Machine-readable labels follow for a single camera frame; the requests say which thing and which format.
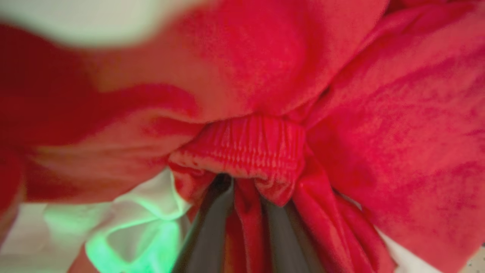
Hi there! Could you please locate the red garment with elastic waistband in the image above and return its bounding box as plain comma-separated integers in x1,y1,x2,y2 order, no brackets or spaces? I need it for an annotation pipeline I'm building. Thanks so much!
0,0,485,273

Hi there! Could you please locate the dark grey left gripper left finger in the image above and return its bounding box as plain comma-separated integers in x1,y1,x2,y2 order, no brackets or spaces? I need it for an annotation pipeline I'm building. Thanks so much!
171,174,235,273

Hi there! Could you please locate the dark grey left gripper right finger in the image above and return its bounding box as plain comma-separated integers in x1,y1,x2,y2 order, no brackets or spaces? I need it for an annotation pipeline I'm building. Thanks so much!
261,197,326,273

